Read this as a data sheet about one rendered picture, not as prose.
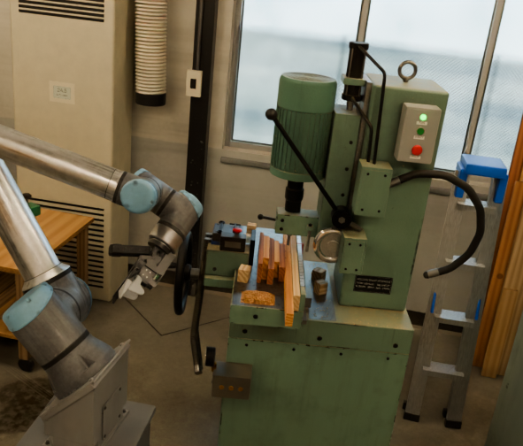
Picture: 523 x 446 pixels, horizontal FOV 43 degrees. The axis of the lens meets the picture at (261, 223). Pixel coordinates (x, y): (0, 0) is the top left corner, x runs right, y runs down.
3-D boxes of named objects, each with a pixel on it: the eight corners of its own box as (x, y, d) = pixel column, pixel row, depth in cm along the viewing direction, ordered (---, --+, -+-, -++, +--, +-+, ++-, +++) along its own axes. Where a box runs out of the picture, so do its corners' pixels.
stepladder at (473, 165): (400, 402, 305) (449, 150, 273) (455, 412, 302) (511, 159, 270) (403, 421, 290) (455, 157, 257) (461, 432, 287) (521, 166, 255)
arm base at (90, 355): (98, 374, 167) (73, 345, 166) (47, 410, 173) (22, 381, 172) (124, 342, 185) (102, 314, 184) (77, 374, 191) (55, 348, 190)
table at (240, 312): (213, 237, 246) (215, 222, 244) (295, 245, 247) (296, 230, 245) (196, 319, 190) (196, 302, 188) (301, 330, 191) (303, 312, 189)
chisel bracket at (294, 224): (273, 229, 221) (276, 205, 218) (315, 234, 221) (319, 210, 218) (273, 238, 214) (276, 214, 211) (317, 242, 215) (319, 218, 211)
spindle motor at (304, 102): (269, 164, 218) (280, 69, 207) (322, 169, 219) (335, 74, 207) (268, 180, 202) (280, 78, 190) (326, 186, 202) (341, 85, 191)
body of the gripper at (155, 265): (153, 289, 180) (178, 254, 184) (127, 271, 179) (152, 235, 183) (149, 292, 187) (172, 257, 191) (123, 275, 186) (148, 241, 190)
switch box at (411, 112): (393, 155, 196) (403, 102, 190) (426, 158, 196) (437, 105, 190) (396, 161, 190) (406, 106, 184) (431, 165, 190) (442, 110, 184)
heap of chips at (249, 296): (241, 291, 197) (242, 285, 196) (274, 294, 197) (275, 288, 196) (240, 303, 190) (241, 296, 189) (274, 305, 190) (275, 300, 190)
